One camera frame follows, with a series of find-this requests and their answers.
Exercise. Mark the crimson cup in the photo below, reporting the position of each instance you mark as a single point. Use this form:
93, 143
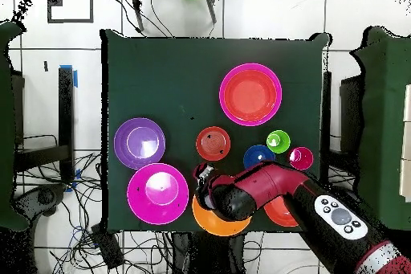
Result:
300, 158

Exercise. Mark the medium red-orange bowl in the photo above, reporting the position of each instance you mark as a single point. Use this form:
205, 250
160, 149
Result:
279, 214
250, 95

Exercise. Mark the small red-orange bowl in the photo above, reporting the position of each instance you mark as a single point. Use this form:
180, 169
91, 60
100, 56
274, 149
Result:
213, 143

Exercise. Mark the green cloth side table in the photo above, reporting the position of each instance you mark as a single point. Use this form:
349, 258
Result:
4, 126
385, 126

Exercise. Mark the black rounded floor base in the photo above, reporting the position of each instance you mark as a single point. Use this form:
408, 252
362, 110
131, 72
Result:
45, 197
345, 192

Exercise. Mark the black metal stand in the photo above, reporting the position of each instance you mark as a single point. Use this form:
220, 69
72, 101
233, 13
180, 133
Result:
65, 110
327, 110

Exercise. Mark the purple bowl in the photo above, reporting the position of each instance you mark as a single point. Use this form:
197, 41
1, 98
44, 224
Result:
139, 143

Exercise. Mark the small blue bowl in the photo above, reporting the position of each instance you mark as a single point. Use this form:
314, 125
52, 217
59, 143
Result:
255, 155

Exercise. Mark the dark green tablecloth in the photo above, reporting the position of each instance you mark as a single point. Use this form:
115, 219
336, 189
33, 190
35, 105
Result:
154, 78

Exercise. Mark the black power box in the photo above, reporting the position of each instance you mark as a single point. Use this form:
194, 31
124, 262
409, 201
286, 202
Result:
107, 248

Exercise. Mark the green cup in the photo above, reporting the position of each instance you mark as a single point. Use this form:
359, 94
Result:
278, 141

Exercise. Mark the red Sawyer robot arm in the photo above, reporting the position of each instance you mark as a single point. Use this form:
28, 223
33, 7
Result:
273, 184

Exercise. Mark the large orange bowl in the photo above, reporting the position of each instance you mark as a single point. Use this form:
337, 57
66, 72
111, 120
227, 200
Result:
215, 224

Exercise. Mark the large pink bowl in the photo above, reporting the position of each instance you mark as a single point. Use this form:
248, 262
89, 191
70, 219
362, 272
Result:
157, 193
250, 66

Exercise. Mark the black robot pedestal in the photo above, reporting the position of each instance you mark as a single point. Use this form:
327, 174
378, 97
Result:
208, 254

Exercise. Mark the stack of white boxes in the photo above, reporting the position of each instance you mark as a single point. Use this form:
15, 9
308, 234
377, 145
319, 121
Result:
406, 142

